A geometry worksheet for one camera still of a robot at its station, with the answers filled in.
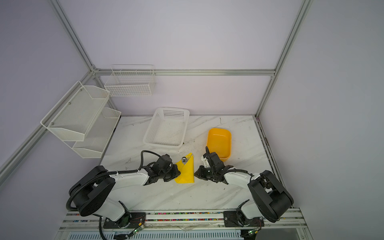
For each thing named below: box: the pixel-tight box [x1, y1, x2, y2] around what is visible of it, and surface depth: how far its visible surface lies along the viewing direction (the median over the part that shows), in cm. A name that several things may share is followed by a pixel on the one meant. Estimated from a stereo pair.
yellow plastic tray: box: [206, 128, 232, 162], surface depth 106 cm
